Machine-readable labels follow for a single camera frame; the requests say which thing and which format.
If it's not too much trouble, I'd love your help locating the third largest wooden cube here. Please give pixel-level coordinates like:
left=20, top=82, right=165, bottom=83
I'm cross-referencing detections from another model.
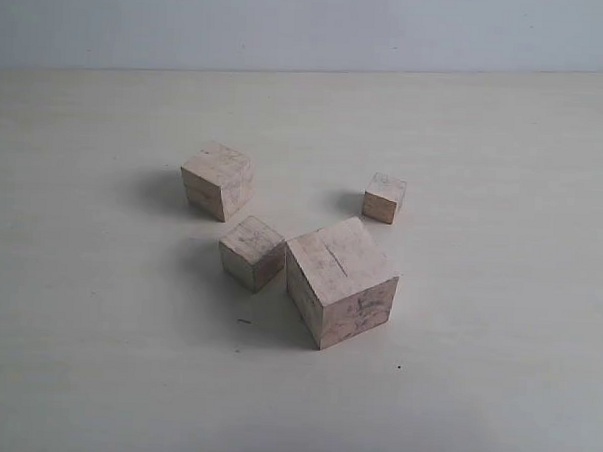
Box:
left=218, top=216, right=285, bottom=293

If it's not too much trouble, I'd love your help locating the second largest wooden cube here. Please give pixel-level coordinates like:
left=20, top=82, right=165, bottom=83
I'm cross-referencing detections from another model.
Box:
left=181, top=142, right=255, bottom=222

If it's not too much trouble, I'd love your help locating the smallest wooden cube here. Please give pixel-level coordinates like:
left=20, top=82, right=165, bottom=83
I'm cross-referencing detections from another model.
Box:
left=361, top=172, right=406, bottom=225

